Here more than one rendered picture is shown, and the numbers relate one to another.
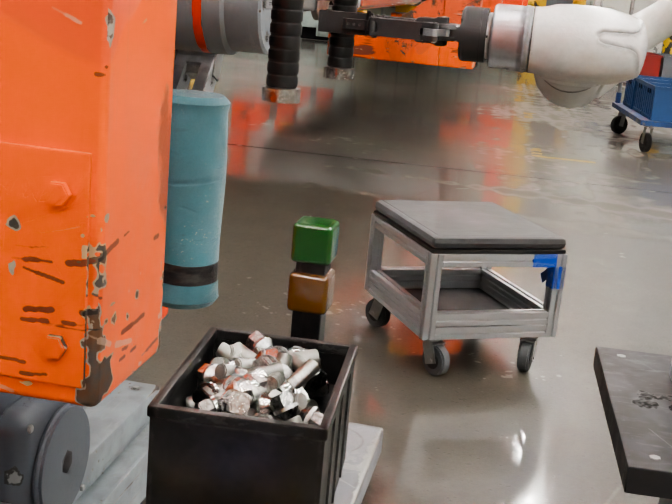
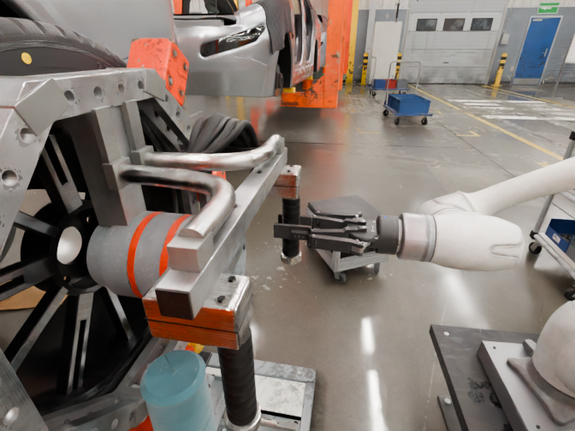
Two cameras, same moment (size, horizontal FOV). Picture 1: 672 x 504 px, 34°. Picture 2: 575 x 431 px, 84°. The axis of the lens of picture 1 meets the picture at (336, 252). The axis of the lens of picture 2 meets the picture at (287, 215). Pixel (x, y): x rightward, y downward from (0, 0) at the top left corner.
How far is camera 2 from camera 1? 104 cm
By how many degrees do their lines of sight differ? 13
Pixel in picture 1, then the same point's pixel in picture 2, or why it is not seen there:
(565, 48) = (463, 258)
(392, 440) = (326, 339)
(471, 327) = (354, 263)
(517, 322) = (374, 257)
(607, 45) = (497, 256)
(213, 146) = (194, 417)
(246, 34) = not seen: hidden behind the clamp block
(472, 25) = (388, 238)
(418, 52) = (315, 103)
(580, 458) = (411, 340)
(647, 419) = (483, 420)
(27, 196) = not seen: outside the picture
